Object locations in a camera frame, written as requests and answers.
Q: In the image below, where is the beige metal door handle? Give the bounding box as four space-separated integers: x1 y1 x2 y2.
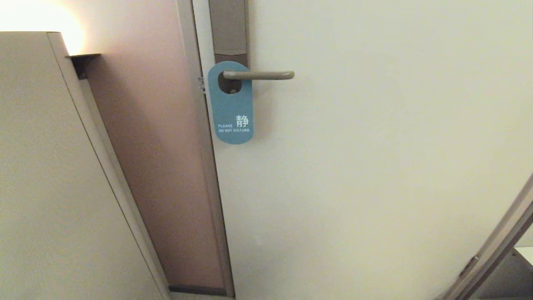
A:
223 70 295 81

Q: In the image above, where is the brown metal lock plate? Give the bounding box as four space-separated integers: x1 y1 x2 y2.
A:
208 0 249 95

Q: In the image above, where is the brown wooden side frame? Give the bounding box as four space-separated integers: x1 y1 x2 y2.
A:
433 173 533 300

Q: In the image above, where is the white room door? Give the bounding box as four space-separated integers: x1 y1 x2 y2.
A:
192 0 533 300

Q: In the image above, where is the beige door frame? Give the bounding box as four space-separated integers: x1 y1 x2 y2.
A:
175 0 235 297

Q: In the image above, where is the dark wall light ledge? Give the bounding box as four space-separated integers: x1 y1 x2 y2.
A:
69 53 102 80

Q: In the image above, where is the dark baseboard strip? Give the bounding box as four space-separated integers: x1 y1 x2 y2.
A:
168 285 227 296

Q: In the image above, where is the blue and white door hanger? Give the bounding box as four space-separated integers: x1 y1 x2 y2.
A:
207 61 254 145

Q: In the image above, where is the small brown frame hinge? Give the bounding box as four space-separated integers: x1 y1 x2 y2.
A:
459 255 480 278

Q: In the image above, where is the beige cabinet panel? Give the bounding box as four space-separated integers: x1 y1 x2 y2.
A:
0 31 171 300

